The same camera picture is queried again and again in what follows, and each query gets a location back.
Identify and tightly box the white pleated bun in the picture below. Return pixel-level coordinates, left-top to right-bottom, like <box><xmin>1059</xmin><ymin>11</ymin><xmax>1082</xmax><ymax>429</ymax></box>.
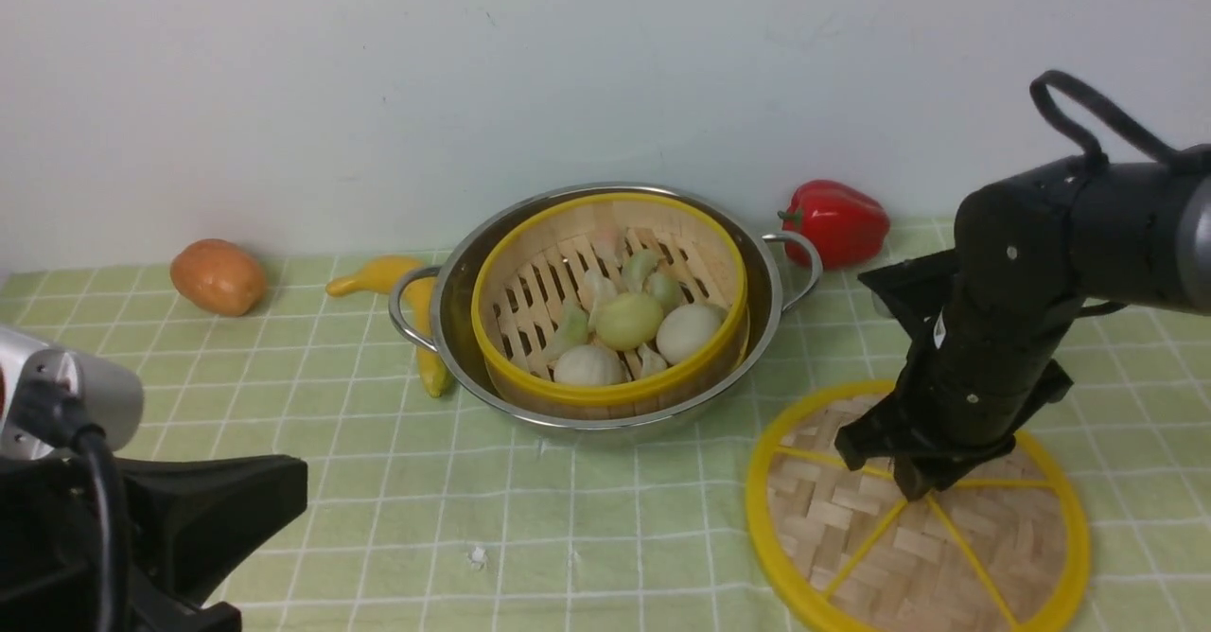
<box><xmin>553</xmin><ymin>343</ymin><xmax>629</xmax><ymax>387</ymax></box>

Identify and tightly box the yellow woven steamer lid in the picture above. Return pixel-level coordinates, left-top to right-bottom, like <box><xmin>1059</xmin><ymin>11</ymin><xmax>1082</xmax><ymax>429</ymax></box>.
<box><xmin>745</xmin><ymin>381</ymin><xmax>1091</xmax><ymax>631</ymax></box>

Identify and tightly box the yellow banana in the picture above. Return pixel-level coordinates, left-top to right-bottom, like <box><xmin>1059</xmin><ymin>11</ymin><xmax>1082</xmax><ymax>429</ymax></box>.
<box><xmin>325</xmin><ymin>255</ymin><xmax>453</xmax><ymax>398</ymax></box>

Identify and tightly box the pale green dumpling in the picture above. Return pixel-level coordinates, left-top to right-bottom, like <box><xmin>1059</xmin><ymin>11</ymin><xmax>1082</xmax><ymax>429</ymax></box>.
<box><xmin>622</xmin><ymin>248</ymin><xmax>683</xmax><ymax>314</ymax></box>

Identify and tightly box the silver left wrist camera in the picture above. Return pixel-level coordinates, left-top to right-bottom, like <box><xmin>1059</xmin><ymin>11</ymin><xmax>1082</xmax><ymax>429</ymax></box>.
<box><xmin>1</xmin><ymin>324</ymin><xmax>147</xmax><ymax>461</ymax></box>

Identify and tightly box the white green dumpling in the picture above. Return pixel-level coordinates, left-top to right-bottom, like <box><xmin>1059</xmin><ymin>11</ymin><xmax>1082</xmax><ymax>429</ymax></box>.
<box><xmin>544</xmin><ymin>270</ymin><xmax>619</xmax><ymax>363</ymax></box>

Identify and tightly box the stainless steel pot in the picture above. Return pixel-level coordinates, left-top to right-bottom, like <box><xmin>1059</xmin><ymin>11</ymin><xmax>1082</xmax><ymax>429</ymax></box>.
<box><xmin>386</xmin><ymin>184</ymin><xmax>823</xmax><ymax>441</ymax></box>

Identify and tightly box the yellow bamboo steamer basket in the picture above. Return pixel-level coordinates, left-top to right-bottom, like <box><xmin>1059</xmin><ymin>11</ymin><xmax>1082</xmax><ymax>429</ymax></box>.
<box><xmin>465</xmin><ymin>189</ymin><xmax>752</xmax><ymax>423</ymax></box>

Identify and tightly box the red bell pepper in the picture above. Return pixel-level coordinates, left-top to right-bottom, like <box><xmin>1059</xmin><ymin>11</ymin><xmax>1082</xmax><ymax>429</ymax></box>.
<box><xmin>777</xmin><ymin>179</ymin><xmax>891</xmax><ymax>270</ymax></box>

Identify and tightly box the pale green round bun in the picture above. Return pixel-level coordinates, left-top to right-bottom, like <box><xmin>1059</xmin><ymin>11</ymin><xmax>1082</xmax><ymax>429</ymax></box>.
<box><xmin>595</xmin><ymin>292</ymin><xmax>665</xmax><ymax>352</ymax></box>

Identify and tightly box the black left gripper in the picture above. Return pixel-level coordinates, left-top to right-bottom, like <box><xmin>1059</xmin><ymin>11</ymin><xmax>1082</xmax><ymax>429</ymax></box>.
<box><xmin>1</xmin><ymin>455</ymin><xmax>308</xmax><ymax>631</ymax></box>

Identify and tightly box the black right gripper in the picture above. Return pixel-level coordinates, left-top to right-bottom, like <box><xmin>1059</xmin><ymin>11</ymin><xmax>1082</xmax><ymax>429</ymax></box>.
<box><xmin>834</xmin><ymin>249</ymin><xmax>1077</xmax><ymax>501</ymax></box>

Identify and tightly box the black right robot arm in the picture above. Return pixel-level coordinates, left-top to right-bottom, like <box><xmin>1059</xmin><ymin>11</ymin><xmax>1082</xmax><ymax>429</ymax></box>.
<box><xmin>834</xmin><ymin>146</ymin><xmax>1210</xmax><ymax>501</ymax></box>

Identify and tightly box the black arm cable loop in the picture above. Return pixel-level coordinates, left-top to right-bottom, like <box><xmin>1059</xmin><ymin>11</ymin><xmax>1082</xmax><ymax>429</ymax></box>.
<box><xmin>1029</xmin><ymin>70</ymin><xmax>1211</xmax><ymax>171</ymax></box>

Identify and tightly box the orange potato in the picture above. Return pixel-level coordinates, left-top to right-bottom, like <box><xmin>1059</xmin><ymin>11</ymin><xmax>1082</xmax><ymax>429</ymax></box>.
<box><xmin>170</xmin><ymin>239</ymin><xmax>268</xmax><ymax>317</ymax></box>

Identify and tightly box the white round bun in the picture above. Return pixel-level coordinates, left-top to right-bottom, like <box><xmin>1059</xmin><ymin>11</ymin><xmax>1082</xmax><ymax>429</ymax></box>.
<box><xmin>655</xmin><ymin>303</ymin><xmax>727</xmax><ymax>364</ymax></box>

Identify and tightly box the black camera cable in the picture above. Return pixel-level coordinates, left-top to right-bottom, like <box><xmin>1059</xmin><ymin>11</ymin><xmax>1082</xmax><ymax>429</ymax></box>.
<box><xmin>8</xmin><ymin>381</ymin><xmax>130</xmax><ymax>632</ymax></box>

